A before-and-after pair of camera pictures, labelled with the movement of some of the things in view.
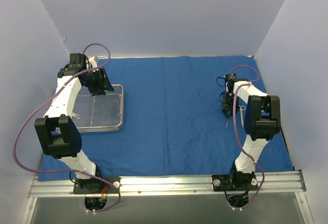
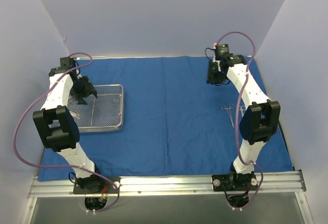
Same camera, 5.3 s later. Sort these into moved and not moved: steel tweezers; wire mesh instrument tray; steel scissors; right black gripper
Moved: right black gripper
Not moved: steel tweezers; wire mesh instrument tray; steel scissors
